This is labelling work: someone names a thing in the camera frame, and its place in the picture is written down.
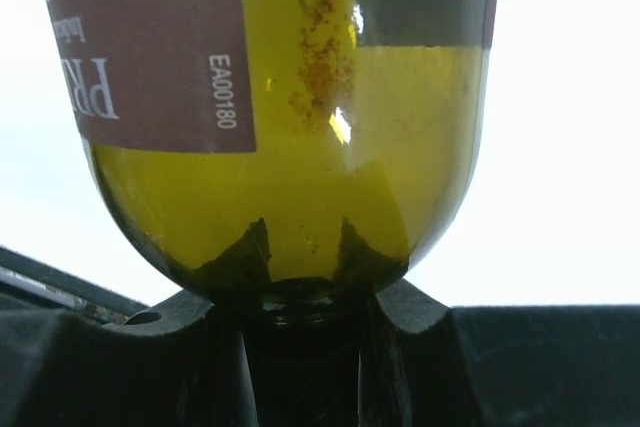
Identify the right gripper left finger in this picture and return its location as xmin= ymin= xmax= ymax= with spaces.
xmin=1 ymin=286 xmax=257 ymax=426

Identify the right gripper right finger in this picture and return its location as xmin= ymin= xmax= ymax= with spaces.
xmin=359 ymin=280 xmax=639 ymax=426

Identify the dark wine bottle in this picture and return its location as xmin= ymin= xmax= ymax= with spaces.
xmin=46 ymin=0 xmax=496 ymax=426

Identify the black mounting rail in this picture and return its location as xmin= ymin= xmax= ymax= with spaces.
xmin=1 ymin=247 xmax=148 ymax=324

